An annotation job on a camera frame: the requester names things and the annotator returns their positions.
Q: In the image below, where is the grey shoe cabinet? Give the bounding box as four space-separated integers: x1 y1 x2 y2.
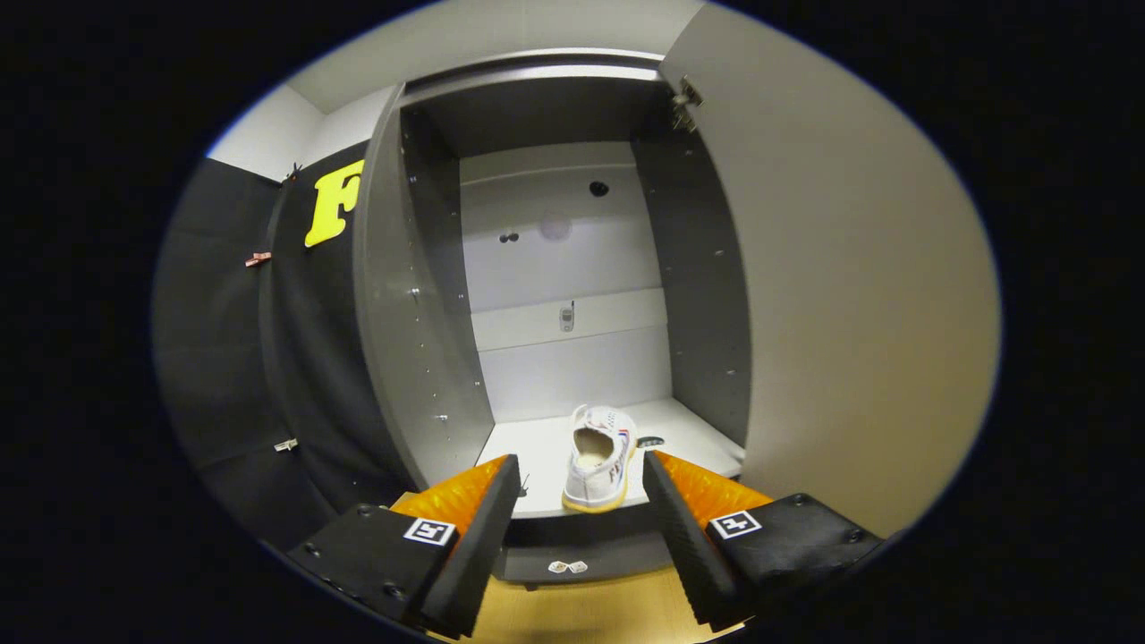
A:
353 49 752 589

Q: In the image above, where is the black backdrop cloth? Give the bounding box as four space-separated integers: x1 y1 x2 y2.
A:
152 139 414 553

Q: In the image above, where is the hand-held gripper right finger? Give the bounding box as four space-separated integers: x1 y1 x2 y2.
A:
642 450 886 630

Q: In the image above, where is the white canvas shoe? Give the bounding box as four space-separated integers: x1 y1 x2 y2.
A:
562 404 639 513

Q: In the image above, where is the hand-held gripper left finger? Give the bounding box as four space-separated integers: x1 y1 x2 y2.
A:
286 453 522 640

